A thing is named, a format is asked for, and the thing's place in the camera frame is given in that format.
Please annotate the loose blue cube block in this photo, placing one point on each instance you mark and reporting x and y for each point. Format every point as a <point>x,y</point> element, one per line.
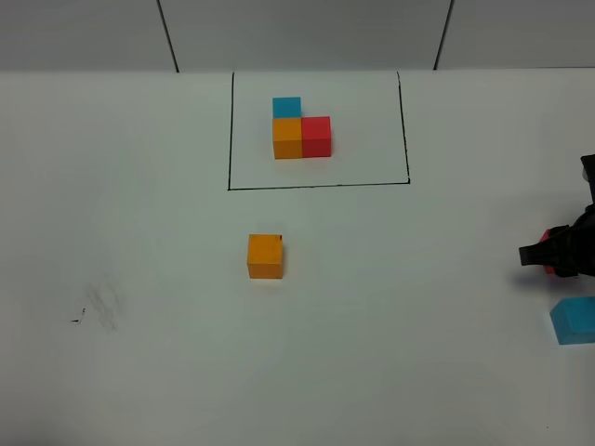
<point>573,320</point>

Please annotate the template orange cube block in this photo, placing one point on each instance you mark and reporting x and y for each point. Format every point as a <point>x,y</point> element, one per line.
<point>287,138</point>

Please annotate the template blue cube block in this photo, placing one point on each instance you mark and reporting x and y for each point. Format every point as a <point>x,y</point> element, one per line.
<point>286,108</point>

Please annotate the template red cube block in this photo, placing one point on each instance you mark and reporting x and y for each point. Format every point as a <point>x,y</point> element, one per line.
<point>316,136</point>

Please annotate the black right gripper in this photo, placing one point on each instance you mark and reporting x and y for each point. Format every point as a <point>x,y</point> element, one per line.
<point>569,250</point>

